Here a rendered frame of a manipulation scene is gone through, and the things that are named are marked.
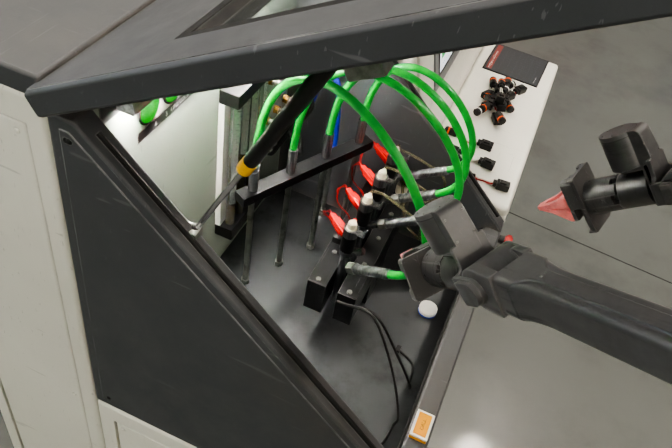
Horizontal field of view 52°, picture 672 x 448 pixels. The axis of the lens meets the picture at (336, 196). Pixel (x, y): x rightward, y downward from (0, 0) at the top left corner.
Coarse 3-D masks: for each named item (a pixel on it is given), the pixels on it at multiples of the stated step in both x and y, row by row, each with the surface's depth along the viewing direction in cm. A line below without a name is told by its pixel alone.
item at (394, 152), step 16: (288, 80) 107; (304, 80) 104; (272, 96) 111; (352, 96) 99; (368, 112) 98; (256, 128) 119; (384, 144) 98; (400, 160) 97; (416, 192) 98; (416, 208) 99; (400, 272) 108
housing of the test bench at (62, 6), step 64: (0, 0) 90; (64, 0) 92; (128, 0) 95; (0, 64) 81; (0, 128) 89; (0, 192) 98; (0, 256) 109; (64, 256) 101; (0, 320) 124; (64, 320) 114; (0, 384) 142; (64, 384) 130
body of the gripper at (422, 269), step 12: (420, 252) 97; (432, 252) 96; (408, 264) 96; (420, 264) 97; (432, 264) 94; (408, 276) 96; (420, 276) 97; (432, 276) 94; (420, 288) 97; (432, 288) 98; (444, 288) 98; (420, 300) 97
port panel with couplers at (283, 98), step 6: (270, 84) 138; (276, 84) 137; (270, 90) 141; (282, 96) 150; (288, 96) 150; (276, 102) 148; (282, 102) 151; (276, 108) 147; (270, 114) 147; (276, 114) 151; (270, 120) 144
